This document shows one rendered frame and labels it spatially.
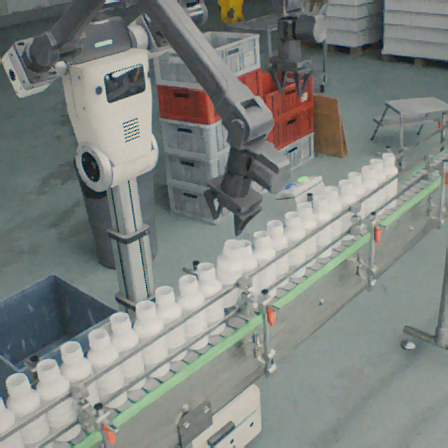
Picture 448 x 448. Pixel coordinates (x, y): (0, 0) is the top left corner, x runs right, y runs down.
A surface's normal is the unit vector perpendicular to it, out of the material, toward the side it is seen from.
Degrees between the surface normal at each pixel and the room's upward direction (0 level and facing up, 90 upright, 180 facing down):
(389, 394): 0
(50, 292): 90
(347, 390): 0
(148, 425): 90
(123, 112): 90
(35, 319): 90
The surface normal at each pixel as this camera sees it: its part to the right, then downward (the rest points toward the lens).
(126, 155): 0.74, 0.26
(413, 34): -0.63, 0.40
